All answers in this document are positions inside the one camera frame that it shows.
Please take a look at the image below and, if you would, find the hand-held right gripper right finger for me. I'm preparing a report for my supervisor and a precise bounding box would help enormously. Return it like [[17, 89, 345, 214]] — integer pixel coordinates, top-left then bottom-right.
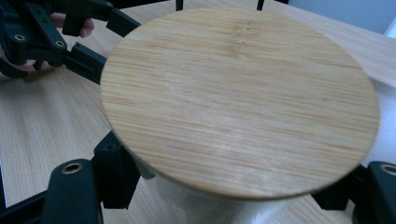
[[311, 163, 372, 213]]

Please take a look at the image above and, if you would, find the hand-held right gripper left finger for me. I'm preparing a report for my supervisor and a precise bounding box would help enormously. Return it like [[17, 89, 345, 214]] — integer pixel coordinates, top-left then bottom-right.
[[92, 130, 143, 210]]

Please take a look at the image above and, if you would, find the jar with round bamboo lid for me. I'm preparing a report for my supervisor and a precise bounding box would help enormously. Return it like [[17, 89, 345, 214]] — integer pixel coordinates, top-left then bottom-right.
[[100, 7, 381, 224]]

